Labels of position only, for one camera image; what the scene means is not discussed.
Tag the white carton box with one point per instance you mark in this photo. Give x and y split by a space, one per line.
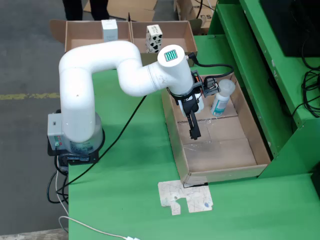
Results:
109 30

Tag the scribbled flat cardboard piece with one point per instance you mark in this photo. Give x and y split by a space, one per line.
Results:
190 197

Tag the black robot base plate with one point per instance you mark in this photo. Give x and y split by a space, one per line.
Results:
93 160

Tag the green metal shelf unit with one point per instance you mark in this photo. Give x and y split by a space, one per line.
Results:
250 50

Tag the black monitor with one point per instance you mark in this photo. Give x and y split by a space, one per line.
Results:
287 22

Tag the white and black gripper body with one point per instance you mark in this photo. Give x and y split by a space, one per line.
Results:
200 103

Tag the cow print carton box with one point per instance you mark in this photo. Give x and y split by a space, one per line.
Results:
153 38

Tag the shallow cardboard tray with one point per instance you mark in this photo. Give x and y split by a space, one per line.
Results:
217 155

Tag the open brown cardboard box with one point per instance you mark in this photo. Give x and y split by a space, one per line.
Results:
85 31
175 32

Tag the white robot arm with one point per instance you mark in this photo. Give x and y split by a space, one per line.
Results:
75 100

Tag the printed brown cardboard box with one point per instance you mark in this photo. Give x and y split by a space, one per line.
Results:
187 10

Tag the white bottle with teal label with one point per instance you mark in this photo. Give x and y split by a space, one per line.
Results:
220 103

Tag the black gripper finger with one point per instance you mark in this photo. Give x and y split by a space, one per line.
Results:
194 127

